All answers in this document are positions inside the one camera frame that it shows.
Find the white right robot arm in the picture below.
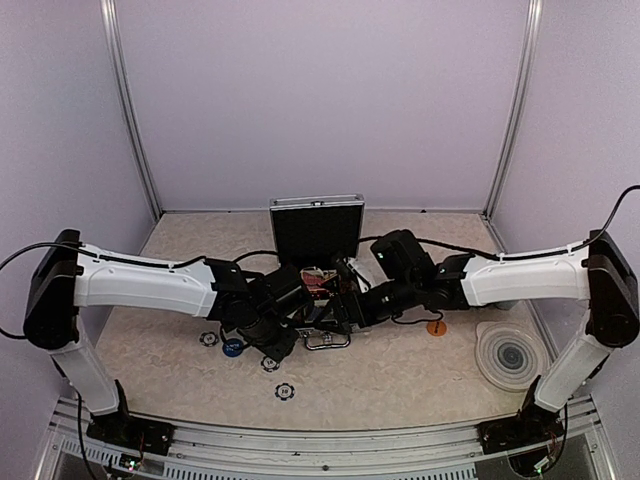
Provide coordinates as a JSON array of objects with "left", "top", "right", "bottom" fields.
[{"left": 338, "top": 230, "right": 639, "bottom": 444}]

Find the grey striped plate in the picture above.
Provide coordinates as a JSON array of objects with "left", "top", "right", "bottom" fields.
[{"left": 474, "top": 322, "right": 550, "bottom": 393}]

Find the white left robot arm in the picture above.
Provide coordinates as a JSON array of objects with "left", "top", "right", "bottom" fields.
[{"left": 23, "top": 229, "right": 312, "bottom": 445}]

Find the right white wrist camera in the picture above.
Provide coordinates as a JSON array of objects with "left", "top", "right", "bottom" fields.
[{"left": 346, "top": 257, "right": 373, "bottom": 293}]

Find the blue round button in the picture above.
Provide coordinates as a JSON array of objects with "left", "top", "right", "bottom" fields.
[{"left": 222, "top": 339, "right": 245, "bottom": 358}]

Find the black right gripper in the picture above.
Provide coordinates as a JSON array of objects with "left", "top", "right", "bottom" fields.
[{"left": 313, "top": 273, "right": 421, "bottom": 334}]

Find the aluminium poker chip case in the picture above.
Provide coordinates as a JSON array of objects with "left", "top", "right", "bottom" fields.
[{"left": 269, "top": 194, "right": 365, "bottom": 351}]

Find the red playing card deck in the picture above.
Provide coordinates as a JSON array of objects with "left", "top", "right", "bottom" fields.
[{"left": 300, "top": 267, "right": 337, "bottom": 298}]

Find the single black white chip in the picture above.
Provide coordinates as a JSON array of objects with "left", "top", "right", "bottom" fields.
[{"left": 274, "top": 382, "right": 295, "bottom": 401}]

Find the orange round button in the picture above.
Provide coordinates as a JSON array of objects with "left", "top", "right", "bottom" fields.
[{"left": 426, "top": 320, "right": 447, "bottom": 337}]

